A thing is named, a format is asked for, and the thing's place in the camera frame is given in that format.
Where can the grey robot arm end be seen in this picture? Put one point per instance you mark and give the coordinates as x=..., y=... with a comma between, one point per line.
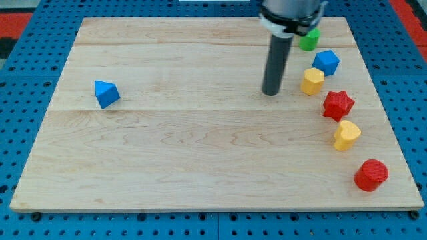
x=286, y=18

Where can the blue triangle block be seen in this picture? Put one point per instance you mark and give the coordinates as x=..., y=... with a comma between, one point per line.
x=106, y=93

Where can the blue cube block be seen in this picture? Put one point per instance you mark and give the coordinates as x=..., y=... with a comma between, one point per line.
x=326, y=61

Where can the light wooden board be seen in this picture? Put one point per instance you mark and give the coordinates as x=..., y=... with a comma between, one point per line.
x=193, y=131

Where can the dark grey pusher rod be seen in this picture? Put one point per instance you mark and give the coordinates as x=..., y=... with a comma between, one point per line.
x=275, y=65

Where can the yellow hexagon block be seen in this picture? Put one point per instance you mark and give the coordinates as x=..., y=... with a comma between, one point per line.
x=312, y=81

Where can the green cylinder block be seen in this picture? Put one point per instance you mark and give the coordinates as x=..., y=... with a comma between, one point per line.
x=309, y=41

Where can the red star block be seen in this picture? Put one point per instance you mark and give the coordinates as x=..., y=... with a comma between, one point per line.
x=337, y=105

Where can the yellow heart block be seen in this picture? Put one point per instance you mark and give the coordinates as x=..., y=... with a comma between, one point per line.
x=346, y=135

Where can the red cylinder block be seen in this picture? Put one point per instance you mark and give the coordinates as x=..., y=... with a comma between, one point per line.
x=371, y=174

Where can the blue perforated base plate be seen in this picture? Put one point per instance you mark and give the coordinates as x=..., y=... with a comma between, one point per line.
x=32, y=69

